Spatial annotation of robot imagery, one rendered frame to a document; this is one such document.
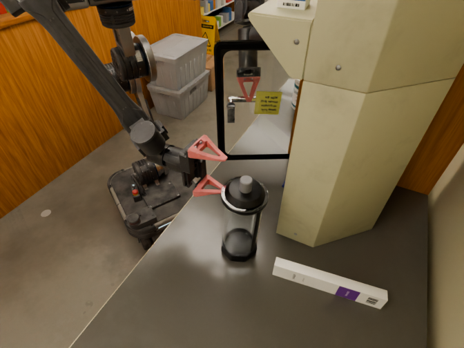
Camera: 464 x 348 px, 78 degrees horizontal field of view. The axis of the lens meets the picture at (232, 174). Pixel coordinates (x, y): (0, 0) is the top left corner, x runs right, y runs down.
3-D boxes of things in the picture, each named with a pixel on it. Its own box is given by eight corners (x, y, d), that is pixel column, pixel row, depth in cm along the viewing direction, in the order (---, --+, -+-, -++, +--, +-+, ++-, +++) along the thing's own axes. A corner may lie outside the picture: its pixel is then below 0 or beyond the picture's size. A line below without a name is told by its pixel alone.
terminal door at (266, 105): (304, 158, 102) (331, 39, 74) (218, 160, 101) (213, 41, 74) (304, 157, 102) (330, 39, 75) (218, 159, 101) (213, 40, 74)
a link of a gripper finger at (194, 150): (218, 159, 57) (179, 147, 61) (219, 186, 62) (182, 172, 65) (233, 142, 62) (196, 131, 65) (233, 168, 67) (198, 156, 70)
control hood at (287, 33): (339, 30, 73) (350, -16, 67) (302, 81, 52) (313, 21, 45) (295, 24, 77) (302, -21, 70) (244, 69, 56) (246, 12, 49)
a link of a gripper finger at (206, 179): (219, 185, 62) (182, 172, 65) (219, 207, 67) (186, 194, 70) (233, 167, 67) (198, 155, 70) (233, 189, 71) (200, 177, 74)
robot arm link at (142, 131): (161, 123, 77) (134, 143, 76) (141, 95, 66) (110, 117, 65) (184, 152, 71) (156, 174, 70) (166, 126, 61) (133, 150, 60)
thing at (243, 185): (272, 201, 67) (276, 181, 62) (243, 221, 62) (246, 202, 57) (244, 179, 71) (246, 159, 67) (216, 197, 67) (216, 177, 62)
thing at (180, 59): (210, 70, 313) (209, 38, 290) (179, 94, 273) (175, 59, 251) (179, 63, 326) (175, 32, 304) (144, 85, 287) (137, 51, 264)
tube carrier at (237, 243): (266, 246, 80) (278, 195, 65) (237, 269, 75) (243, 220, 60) (240, 221, 86) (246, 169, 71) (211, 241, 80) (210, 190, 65)
